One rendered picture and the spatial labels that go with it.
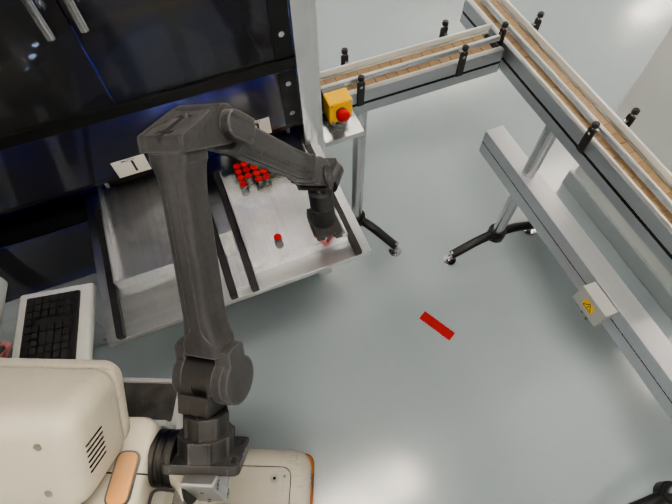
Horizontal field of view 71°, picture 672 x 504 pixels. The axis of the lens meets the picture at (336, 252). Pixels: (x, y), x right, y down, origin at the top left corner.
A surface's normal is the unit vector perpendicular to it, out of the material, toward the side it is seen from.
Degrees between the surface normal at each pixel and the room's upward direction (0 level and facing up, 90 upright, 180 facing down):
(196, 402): 41
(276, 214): 0
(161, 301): 0
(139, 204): 0
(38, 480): 48
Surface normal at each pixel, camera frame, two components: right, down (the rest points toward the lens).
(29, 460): -0.04, 0.32
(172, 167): -0.37, 0.31
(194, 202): 0.91, 0.08
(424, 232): -0.02, -0.48
